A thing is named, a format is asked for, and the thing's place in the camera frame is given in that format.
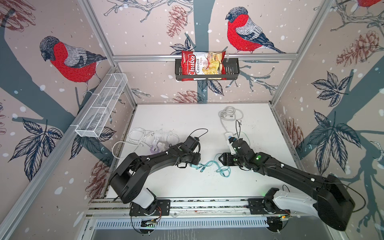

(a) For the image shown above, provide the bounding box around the purple power strip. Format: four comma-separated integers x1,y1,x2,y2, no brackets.
150,145,160,154

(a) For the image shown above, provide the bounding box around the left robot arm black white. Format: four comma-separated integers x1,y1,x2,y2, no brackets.
109,136,201,214

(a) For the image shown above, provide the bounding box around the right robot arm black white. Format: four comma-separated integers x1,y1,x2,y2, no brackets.
219,137,355,231

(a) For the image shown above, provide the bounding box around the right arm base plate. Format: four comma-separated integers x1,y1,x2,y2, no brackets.
246,198,291,215

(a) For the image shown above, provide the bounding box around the green teal cable tangle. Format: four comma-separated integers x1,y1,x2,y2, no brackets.
196,160,232,178

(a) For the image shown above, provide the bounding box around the white charger plug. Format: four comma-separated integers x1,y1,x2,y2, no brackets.
158,143,166,152

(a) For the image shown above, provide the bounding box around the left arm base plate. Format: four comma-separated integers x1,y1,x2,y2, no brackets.
129,199,171,217

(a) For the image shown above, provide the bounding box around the white power strip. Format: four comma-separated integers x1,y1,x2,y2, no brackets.
225,132,236,155

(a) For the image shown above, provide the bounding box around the white wire mesh shelf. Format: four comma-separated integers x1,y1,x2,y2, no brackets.
75,73,128,138

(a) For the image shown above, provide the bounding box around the purple strip white cable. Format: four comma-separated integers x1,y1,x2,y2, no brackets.
111,127,181,160

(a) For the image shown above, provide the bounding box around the black wall basket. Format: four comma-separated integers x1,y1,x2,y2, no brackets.
175,59,240,81

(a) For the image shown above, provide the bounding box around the red cassava chips bag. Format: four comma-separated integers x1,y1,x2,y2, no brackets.
181,51,226,76

